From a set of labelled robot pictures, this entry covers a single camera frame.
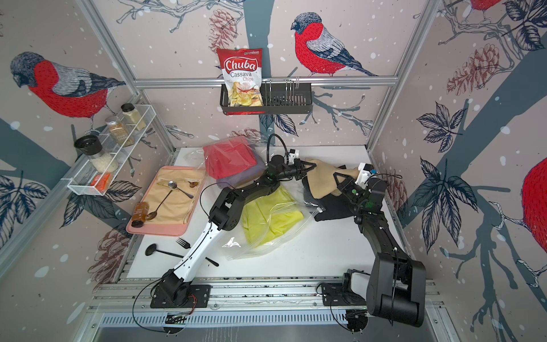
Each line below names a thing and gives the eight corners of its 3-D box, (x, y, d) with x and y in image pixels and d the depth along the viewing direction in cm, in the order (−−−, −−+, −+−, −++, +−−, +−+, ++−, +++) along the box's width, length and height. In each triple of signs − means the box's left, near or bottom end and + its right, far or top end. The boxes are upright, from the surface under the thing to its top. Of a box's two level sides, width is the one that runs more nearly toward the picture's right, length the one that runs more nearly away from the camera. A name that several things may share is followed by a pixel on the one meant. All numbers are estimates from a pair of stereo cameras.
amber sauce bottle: (133, 228, 91) (129, 226, 89) (138, 205, 98) (135, 202, 96) (145, 225, 92) (142, 223, 90) (149, 203, 99) (147, 200, 97)
